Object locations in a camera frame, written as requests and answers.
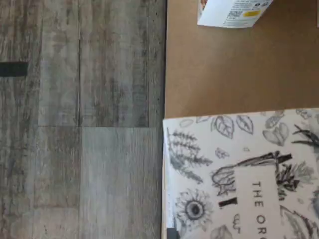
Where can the brown wooden shelf board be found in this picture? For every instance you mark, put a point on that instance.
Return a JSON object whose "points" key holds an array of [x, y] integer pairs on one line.
{"points": [[236, 74]]}

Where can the white box yellow stripe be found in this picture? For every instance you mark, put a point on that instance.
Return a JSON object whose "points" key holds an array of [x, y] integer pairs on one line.
{"points": [[236, 161]]}

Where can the black metal rod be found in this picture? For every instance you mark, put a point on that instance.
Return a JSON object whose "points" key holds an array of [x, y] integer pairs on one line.
{"points": [[13, 69]]}

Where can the purely elizabeth yellow granola box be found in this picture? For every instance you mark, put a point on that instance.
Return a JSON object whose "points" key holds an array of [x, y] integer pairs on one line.
{"points": [[224, 12]]}

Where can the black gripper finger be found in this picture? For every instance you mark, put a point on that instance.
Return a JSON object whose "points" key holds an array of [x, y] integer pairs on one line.
{"points": [[172, 234]]}

